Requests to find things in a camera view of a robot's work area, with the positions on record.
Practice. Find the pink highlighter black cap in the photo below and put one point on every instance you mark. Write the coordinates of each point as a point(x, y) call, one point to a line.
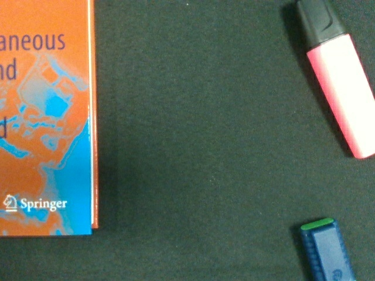
point(336, 64)

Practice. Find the green highlighter blue cap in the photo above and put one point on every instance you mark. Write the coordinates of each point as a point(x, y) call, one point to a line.
point(326, 250)

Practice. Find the orange blue Springer book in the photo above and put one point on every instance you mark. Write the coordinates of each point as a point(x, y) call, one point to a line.
point(49, 143)

